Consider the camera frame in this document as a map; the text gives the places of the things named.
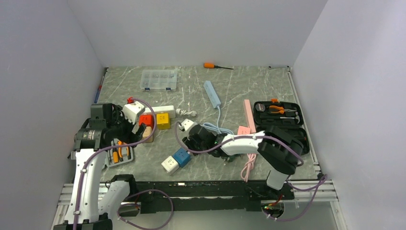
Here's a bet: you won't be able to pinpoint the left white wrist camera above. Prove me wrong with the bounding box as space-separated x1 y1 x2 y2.
122 97 145 125

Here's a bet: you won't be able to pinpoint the blue cube socket adapter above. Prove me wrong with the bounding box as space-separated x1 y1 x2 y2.
172 148 191 168

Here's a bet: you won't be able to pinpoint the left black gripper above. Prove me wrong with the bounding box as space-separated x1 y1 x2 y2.
107 105 146 148

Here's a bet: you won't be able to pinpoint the pink power strip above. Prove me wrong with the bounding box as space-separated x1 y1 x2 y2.
243 99 256 133

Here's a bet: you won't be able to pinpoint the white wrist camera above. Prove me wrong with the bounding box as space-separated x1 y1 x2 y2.
179 119 197 133
122 97 145 125

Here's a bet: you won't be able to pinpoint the red cube socket adapter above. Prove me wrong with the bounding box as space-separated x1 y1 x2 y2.
138 114 155 128

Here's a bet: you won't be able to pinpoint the beige cube socket adapter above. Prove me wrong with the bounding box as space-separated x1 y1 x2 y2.
142 126 154 143

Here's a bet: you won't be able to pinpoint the pink cube socket adapter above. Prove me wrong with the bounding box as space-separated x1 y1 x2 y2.
237 126 251 135

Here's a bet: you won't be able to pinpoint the blue red pen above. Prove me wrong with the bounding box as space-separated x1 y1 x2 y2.
94 76 104 104

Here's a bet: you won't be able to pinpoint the light blue power strip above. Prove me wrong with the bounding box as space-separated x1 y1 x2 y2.
203 80 221 108

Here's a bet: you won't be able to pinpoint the yellow cube socket adapter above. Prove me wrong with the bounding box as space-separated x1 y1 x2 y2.
156 113 170 130

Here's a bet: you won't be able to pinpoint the white power strip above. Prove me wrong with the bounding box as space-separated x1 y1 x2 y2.
142 105 176 119

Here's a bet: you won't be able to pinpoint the orange pliers in case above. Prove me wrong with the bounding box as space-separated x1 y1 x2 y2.
268 105 298 116

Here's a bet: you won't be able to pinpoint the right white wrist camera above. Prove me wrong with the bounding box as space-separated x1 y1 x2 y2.
179 119 197 133

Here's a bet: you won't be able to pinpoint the clear plastic organizer box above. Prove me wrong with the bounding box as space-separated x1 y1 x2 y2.
140 69 178 92

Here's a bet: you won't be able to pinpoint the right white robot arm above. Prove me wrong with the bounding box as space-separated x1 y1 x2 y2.
178 120 304 199

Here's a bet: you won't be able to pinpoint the orange handled screwdriver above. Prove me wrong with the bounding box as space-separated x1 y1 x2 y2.
203 63 233 70

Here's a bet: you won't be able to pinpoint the dark green cube adapter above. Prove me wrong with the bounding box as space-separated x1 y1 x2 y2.
221 156 236 165

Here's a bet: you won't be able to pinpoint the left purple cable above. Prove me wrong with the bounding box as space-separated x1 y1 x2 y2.
72 99 174 230

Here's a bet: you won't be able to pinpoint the white cube socket adapter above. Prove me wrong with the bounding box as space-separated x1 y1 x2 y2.
161 156 180 175

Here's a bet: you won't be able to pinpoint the orange pliers in tray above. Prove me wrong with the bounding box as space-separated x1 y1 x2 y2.
117 147 131 162

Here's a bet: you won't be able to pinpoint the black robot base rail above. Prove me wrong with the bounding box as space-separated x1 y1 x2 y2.
124 180 294 214

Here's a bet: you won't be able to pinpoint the black tool case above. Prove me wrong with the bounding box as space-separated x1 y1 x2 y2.
253 99 310 154

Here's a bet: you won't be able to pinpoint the grey tool tray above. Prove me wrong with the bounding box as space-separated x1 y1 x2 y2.
104 147 135 168

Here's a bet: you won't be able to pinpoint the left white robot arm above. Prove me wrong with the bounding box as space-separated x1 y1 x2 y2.
53 102 146 230

